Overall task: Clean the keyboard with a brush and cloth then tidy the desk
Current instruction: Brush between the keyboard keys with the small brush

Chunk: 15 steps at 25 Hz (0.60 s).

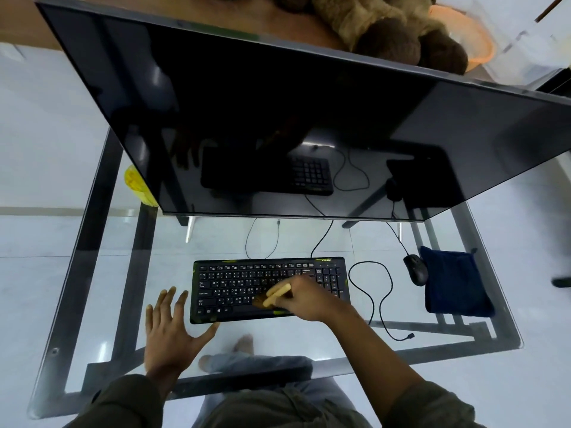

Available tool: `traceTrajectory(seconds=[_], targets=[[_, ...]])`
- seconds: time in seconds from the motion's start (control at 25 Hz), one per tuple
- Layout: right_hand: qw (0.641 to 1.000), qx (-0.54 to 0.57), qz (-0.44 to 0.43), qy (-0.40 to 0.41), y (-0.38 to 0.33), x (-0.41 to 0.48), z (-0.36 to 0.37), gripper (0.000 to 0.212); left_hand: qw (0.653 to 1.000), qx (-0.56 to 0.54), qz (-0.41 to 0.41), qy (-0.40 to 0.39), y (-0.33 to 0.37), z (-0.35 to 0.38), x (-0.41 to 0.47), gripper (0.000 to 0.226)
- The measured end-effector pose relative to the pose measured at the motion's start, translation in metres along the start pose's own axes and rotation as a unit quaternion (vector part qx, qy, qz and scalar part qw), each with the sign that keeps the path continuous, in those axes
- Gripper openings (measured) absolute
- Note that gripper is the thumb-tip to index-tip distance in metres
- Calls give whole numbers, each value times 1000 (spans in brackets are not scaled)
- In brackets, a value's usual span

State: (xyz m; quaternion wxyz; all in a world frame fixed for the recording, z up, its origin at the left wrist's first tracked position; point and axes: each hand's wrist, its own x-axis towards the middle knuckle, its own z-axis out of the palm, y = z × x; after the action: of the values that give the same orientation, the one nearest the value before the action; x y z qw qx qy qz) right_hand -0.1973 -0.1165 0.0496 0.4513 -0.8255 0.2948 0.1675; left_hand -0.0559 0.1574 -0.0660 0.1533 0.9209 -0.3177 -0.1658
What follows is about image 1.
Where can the black monitor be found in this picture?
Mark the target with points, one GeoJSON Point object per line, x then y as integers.
{"type": "Point", "coordinates": [267, 84]}

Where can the black computer mouse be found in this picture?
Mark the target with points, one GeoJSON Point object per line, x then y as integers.
{"type": "Point", "coordinates": [417, 269]}

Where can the orange bowl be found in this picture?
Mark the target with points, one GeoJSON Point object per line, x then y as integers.
{"type": "Point", "coordinates": [484, 40]}

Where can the brown wooden cabinet top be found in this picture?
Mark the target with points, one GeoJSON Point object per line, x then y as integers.
{"type": "Point", "coordinates": [22, 22]}

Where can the dark blue cloth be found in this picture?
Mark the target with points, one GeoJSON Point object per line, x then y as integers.
{"type": "Point", "coordinates": [455, 280]}

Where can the person's right hand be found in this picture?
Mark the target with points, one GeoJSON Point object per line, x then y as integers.
{"type": "Point", "coordinates": [312, 300]}

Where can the yellow plastic cup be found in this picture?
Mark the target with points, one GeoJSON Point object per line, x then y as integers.
{"type": "Point", "coordinates": [135, 184]}

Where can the person's left hand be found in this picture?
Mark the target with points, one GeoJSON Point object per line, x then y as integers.
{"type": "Point", "coordinates": [168, 340]}

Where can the clear plastic container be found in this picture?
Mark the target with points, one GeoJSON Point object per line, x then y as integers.
{"type": "Point", "coordinates": [535, 53]}

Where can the brown plush toy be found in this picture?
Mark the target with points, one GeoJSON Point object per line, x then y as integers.
{"type": "Point", "coordinates": [357, 17]}

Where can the black keyboard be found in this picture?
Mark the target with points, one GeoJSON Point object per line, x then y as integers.
{"type": "Point", "coordinates": [223, 285]}

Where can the glass desk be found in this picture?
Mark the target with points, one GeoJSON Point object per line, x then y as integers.
{"type": "Point", "coordinates": [156, 245]}

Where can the person's legs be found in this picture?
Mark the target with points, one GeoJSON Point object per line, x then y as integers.
{"type": "Point", "coordinates": [258, 363]}

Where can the black furniture foot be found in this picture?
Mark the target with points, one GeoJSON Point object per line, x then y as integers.
{"type": "Point", "coordinates": [562, 282]}

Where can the white wall plug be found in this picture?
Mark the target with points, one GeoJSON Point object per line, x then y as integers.
{"type": "Point", "coordinates": [18, 52]}

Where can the person's right forearm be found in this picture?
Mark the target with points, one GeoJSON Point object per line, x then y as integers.
{"type": "Point", "coordinates": [379, 361]}

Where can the person's left forearm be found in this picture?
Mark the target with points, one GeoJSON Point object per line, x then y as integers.
{"type": "Point", "coordinates": [161, 383]}

